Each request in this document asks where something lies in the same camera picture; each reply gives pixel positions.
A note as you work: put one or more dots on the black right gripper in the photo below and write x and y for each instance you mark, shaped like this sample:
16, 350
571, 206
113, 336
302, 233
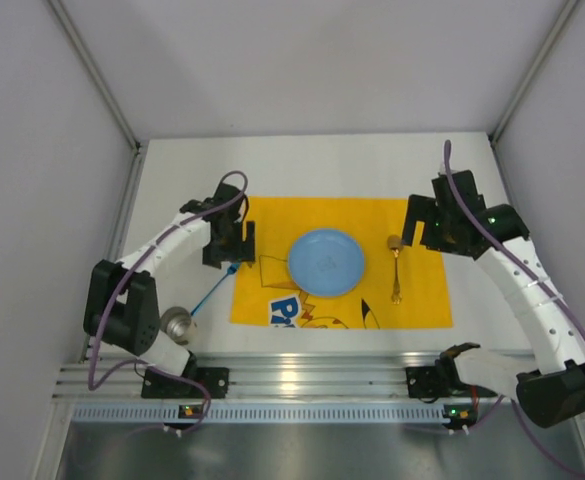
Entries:
423, 226

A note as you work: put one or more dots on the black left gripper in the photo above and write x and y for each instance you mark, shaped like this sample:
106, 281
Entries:
229, 251

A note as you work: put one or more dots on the gold spoon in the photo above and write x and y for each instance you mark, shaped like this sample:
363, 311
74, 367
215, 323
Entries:
395, 245

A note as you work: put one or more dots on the yellow pikachu place mat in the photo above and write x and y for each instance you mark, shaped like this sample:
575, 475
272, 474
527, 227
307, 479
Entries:
266, 296

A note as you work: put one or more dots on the blue plastic plate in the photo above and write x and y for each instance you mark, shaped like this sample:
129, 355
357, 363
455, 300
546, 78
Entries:
326, 263

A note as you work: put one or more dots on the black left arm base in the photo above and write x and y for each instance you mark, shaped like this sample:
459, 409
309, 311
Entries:
213, 381

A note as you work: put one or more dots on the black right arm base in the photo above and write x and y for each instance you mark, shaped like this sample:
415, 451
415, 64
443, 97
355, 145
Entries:
440, 380

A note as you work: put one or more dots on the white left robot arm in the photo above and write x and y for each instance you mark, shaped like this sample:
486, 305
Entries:
131, 300

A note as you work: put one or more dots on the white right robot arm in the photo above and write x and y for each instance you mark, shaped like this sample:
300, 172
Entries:
551, 388

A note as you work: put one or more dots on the silver metal cup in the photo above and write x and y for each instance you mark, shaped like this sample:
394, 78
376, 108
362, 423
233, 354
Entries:
178, 323

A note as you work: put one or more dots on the right aluminium frame post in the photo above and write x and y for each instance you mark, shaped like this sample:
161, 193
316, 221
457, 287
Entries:
541, 55

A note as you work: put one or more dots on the aluminium frame post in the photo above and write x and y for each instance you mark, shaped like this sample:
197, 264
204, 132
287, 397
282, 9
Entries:
94, 73
541, 55

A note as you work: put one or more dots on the aluminium front frame rail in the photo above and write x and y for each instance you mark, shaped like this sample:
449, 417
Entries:
295, 377

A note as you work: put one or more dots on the perforated metal cable duct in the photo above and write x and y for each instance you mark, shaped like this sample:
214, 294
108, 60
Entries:
287, 413

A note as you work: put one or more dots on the left aluminium frame post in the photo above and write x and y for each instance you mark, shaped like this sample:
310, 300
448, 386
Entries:
94, 73

